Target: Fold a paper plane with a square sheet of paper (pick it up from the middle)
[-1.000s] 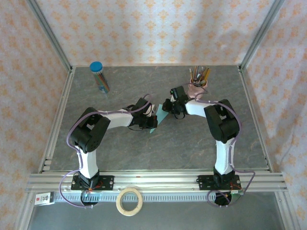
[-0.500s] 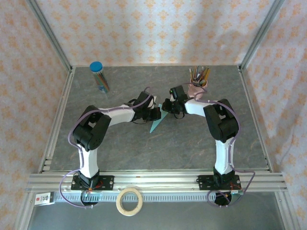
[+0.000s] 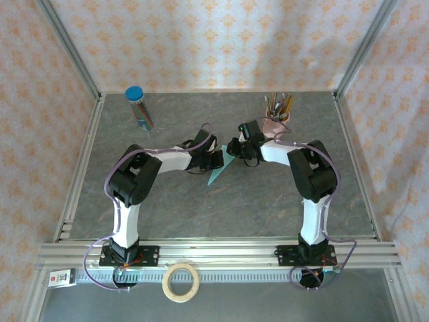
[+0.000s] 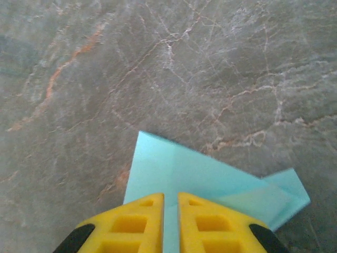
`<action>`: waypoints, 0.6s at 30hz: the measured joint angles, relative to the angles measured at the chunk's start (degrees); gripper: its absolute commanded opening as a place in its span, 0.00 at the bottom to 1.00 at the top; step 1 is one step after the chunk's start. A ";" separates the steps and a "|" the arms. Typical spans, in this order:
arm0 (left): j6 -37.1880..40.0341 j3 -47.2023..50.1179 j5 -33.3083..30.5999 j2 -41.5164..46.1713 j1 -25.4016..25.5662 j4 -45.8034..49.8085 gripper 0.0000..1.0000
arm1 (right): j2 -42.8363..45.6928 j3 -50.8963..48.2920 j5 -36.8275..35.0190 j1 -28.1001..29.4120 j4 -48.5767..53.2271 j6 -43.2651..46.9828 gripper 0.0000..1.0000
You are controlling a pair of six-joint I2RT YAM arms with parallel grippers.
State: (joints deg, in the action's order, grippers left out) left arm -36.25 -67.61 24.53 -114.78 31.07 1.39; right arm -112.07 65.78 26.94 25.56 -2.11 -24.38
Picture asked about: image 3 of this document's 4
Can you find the light blue paper sheet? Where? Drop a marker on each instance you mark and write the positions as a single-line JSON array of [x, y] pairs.
[[218, 172]]

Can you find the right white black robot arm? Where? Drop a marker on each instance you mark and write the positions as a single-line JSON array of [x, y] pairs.
[[313, 221]]

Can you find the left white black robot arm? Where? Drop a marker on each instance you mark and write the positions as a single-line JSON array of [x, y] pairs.
[[125, 221]]

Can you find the pink pencil cup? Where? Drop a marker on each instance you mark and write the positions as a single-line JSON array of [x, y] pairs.
[[271, 127]]

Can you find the yellow wooden pencil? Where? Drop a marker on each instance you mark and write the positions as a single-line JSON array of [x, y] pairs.
[[289, 103]]

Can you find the pencil tube with blue lid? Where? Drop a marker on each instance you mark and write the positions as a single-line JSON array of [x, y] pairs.
[[140, 110]]

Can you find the masking tape roll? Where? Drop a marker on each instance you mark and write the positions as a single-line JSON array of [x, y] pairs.
[[181, 298]]

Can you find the white label tag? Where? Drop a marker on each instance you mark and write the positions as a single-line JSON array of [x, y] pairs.
[[60, 278]]

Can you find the aluminium mounting rail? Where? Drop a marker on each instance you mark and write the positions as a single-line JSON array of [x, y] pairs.
[[218, 255]]

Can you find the aluminium side rail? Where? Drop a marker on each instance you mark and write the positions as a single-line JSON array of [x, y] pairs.
[[348, 134], [73, 201]]

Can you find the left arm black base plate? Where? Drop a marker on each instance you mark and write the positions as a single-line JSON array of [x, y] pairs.
[[151, 256]]

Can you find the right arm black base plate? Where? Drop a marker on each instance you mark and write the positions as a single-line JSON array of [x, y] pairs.
[[283, 256]]

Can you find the aluminium frame post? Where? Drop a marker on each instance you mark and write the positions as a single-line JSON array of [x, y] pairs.
[[72, 50], [363, 50]]

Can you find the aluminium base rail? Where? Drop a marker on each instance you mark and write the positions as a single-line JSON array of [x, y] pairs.
[[402, 302], [36, 302]]

